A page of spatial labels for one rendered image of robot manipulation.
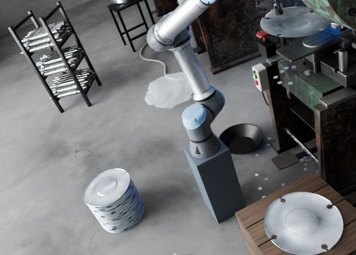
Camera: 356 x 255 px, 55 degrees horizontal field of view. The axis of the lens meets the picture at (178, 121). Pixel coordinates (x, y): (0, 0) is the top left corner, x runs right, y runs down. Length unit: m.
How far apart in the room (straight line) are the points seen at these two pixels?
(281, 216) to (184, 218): 0.72
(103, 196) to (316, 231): 1.16
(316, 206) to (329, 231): 0.12
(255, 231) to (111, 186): 0.94
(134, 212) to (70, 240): 0.46
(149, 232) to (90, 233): 0.40
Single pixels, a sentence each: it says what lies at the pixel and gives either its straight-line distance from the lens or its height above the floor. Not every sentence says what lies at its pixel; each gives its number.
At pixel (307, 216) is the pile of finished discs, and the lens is 1.48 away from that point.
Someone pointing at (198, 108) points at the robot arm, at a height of 0.68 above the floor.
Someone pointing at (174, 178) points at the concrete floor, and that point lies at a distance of 2.28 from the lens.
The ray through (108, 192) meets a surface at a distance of 2.04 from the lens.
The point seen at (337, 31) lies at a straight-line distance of 1.75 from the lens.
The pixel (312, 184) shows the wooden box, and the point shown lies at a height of 0.35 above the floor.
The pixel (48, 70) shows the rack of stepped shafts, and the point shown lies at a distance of 3.55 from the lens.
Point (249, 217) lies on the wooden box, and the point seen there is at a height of 0.35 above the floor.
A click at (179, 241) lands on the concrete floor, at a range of 1.96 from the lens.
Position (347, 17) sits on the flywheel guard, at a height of 1.09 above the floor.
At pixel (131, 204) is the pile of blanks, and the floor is 0.14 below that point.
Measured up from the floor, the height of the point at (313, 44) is 0.79.
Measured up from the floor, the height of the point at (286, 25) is 0.88.
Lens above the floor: 1.54
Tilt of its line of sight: 34 degrees down
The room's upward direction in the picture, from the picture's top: 21 degrees counter-clockwise
